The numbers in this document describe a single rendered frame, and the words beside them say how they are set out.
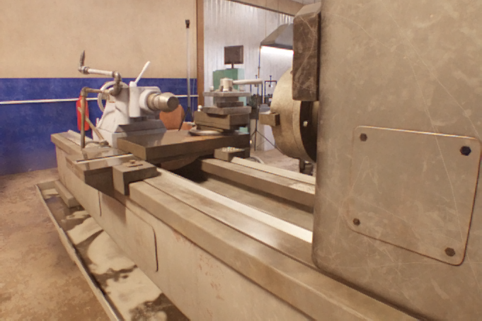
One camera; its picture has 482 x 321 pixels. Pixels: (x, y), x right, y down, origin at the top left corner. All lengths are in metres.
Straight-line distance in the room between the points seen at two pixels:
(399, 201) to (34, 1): 5.11
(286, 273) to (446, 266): 0.26
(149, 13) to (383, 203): 5.48
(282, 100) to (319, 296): 0.41
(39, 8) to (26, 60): 0.77
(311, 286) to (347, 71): 0.35
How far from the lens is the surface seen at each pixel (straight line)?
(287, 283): 0.58
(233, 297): 0.78
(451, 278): 0.47
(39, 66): 5.09
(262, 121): 0.72
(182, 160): 1.31
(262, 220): 0.75
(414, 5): 0.44
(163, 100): 1.33
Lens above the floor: 1.15
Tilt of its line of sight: 10 degrees down
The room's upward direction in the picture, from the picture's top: straight up
